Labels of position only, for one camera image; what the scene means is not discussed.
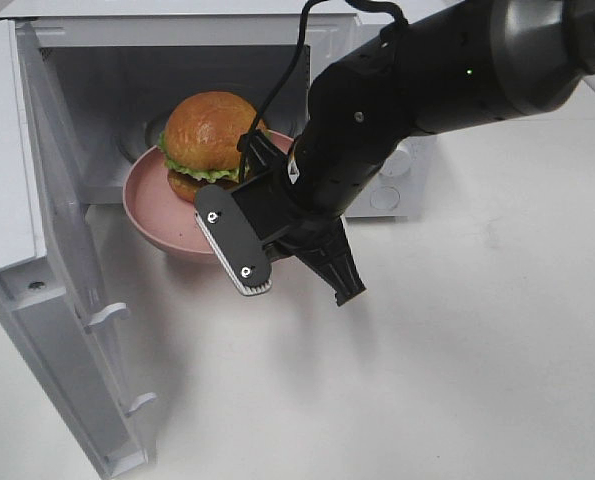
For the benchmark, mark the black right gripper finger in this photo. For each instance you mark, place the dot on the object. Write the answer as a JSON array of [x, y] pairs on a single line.
[[329, 256]]

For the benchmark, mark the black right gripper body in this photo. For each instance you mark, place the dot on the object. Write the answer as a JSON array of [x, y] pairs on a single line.
[[360, 108]]

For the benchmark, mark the round white door button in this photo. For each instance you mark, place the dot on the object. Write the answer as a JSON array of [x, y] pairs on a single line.
[[385, 198]]

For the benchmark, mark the burger with lettuce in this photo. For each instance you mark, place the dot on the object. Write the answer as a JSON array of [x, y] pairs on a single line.
[[199, 142]]

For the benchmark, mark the pink round plate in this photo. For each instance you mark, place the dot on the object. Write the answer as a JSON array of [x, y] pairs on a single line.
[[162, 218]]

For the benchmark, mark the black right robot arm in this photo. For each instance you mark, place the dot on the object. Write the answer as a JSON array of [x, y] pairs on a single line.
[[471, 64]]

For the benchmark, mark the lower white timer knob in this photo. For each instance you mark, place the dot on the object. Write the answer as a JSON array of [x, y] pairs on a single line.
[[398, 163]]

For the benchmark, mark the glass microwave turntable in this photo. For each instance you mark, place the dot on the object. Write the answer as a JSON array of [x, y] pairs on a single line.
[[134, 139]]

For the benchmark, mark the white microwave oven body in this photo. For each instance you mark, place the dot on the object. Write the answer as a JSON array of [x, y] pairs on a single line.
[[120, 62]]

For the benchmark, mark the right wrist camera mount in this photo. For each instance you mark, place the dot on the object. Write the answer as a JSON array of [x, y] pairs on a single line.
[[241, 224]]

